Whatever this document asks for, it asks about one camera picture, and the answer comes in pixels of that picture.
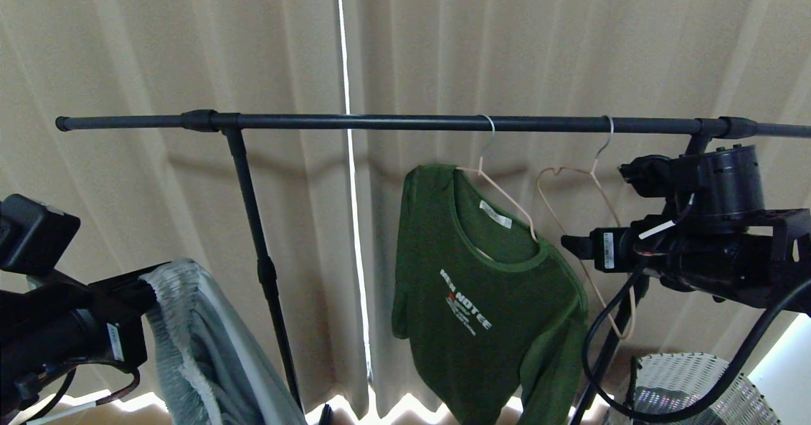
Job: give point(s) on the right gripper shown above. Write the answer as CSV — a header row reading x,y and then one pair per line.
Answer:
x,y
633,254

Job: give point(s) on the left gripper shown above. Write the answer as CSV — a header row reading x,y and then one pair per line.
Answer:
x,y
63,330

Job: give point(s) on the pink clothes hanger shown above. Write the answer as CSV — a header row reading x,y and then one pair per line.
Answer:
x,y
507,202
593,170

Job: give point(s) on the pale grey shorts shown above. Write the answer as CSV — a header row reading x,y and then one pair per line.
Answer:
x,y
209,349

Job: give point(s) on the green long-sleeved shirt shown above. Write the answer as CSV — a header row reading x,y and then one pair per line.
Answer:
x,y
494,361

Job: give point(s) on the white laundry basket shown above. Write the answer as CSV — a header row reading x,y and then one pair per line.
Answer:
x,y
684,374

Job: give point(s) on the black clothes rack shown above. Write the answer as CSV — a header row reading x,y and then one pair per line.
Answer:
x,y
380,122

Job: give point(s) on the beige curtain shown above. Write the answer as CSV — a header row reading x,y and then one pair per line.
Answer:
x,y
158,45

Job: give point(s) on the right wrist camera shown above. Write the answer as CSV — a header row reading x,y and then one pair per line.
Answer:
x,y
652,175

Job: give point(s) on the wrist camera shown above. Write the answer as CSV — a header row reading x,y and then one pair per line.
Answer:
x,y
652,175
38,235

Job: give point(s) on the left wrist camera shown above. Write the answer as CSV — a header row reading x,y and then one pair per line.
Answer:
x,y
38,235

